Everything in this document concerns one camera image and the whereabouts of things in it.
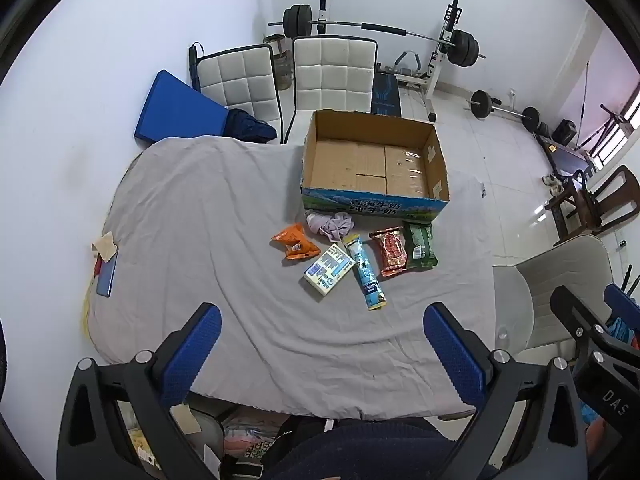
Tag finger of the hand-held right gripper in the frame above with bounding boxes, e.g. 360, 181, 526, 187
603, 283, 640, 348
550, 285, 608, 356

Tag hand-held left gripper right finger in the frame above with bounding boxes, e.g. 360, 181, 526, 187
422, 302, 588, 480

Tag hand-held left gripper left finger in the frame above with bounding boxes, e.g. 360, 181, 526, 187
56, 302, 223, 480

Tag green snack packet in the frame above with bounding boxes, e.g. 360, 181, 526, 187
403, 221, 438, 269

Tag red snack packet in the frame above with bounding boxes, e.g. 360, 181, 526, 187
369, 226, 410, 279

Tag long light blue packet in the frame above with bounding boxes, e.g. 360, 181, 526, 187
342, 233, 388, 311

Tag white blue tissue packet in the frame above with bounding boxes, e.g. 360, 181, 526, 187
303, 243, 356, 297

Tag orange snack packet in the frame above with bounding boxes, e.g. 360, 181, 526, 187
270, 223, 321, 261

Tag lilac cloth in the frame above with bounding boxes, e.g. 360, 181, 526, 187
305, 211, 356, 242

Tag beige plastic chair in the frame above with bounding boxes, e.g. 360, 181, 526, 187
492, 234, 616, 356

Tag dark wooden chair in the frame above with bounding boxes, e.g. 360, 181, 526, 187
545, 165, 640, 246

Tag blue phone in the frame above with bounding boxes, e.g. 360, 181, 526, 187
95, 255, 117, 297

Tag tan paper scrap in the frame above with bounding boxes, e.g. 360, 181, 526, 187
91, 231, 118, 262

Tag person's dark blue trousers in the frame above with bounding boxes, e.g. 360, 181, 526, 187
262, 415, 481, 480

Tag treadmill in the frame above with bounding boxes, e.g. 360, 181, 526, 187
535, 130, 596, 176

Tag black speaker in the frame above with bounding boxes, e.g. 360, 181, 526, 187
552, 119, 578, 146

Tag short barbell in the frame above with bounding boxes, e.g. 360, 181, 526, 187
467, 90, 542, 133

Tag dark blue jacket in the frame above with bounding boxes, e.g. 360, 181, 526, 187
223, 108, 278, 143

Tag blue foam mat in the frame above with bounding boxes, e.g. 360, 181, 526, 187
134, 70, 231, 148

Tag black bench pad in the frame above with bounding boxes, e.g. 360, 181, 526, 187
371, 71, 402, 117

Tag white padded chair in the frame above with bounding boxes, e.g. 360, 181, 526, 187
282, 35, 378, 143
190, 42, 283, 145

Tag white weight bench rack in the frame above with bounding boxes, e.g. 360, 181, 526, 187
312, 0, 463, 123

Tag plastic jug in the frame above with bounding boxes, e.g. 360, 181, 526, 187
276, 52, 293, 92

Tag long barbell with black plates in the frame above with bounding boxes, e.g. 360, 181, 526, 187
267, 5, 487, 68

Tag window with dark frame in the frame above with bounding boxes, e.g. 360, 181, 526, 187
585, 85, 640, 171

